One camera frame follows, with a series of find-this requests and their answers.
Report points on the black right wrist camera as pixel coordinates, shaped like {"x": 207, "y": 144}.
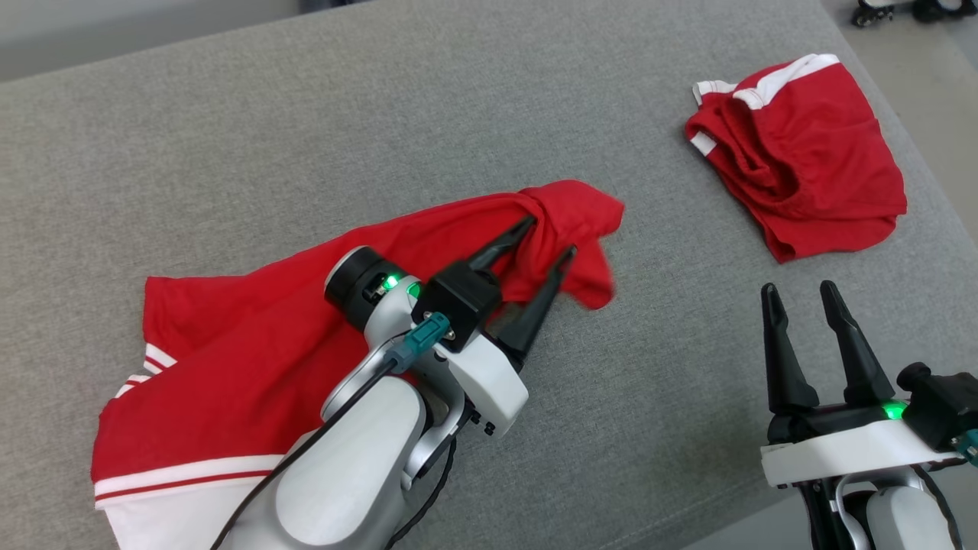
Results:
{"x": 947, "y": 405}

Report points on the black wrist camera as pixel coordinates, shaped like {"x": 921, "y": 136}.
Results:
{"x": 458, "y": 302}
{"x": 947, "y": 405}

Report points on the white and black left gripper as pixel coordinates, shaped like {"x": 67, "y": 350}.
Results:
{"x": 489, "y": 386}

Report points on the teal right camera connector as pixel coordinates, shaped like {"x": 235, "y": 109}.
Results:
{"x": 969, "y": 449}

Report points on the teal left camera connector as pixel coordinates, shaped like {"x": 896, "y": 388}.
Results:
{"x": 419, "y": 342}

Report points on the teal camera connector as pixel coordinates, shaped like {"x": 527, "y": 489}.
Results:
{"x": 969, "y": 449}
{"x": 419, "y": 342}

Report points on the red shirt with striped cuffs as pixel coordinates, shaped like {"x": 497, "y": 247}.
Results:
{"x": 229, "y": 367}

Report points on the red shorts with white band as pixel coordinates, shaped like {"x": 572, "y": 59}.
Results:
{"x": 810, "y": 168}

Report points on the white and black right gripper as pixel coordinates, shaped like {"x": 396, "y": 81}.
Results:
{"x": 840, "y": 451}

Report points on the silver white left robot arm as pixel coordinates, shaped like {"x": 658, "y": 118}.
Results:
{"x": 344, "y": 473}

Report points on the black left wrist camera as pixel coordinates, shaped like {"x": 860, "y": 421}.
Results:
{"x": 458, "y": 302}

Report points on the black wheeled base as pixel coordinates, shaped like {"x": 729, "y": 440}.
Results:
{"x": 871, "y": 14}

